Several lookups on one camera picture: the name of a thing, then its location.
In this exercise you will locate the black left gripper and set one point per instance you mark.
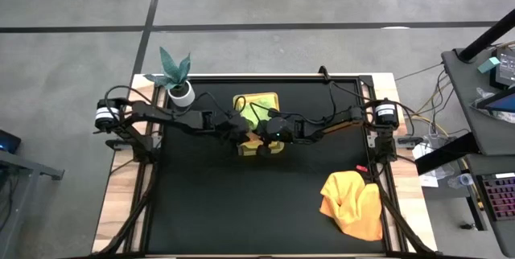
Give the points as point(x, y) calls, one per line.
point(235, 124)

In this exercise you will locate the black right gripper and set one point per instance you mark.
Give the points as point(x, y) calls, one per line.
point(279, 128)

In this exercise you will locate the orange microfiber towel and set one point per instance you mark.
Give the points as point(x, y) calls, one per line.
point(354, 206)
point(251, 145)

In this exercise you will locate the lime green microfiber towel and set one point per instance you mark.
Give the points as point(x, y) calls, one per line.
point(261, 108)

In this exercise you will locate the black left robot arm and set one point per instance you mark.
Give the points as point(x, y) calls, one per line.
point(161, 112)

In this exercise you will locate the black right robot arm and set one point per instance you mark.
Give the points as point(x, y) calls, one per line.
point(362, 116)

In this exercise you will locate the yellow translucent plastic bin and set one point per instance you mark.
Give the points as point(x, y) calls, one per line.
point(277, 96)

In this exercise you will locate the white plant pot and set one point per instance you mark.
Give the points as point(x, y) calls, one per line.
point(182, 96)

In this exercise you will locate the small black clamp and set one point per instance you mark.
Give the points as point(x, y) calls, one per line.
point(324, 73)

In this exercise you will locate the green artificial plant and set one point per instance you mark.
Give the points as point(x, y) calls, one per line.
point(173, 68)

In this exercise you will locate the small red tag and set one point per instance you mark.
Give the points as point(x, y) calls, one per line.
point(361, 168)

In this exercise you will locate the white paper sheet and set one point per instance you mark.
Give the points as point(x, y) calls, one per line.
point(428, 179)

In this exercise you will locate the grey computer desk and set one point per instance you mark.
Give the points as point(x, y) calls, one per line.
point(475, 130)

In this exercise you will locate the grey metal-legged desk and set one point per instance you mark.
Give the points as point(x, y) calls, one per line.
point(24, 166)

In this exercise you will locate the small teal box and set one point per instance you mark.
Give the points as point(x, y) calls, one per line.
point(489, 65)

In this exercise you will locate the dark tablet screen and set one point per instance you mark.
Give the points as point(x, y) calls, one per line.
point(501, 102)

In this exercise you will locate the black round pole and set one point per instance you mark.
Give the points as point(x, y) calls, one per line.
point(487, 38)

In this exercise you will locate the black device with blue light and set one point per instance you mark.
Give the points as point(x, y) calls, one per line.
point(8, 142)

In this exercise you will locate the black backlit keyboard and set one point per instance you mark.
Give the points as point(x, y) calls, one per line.
point(501, 198)

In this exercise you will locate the black electronic device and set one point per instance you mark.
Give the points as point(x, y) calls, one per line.
point(507, 70)

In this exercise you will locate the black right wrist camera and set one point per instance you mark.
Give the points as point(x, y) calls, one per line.
point(264, 150)

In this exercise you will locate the black aluminium table frame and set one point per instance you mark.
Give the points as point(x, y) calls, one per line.
point(120, 219)

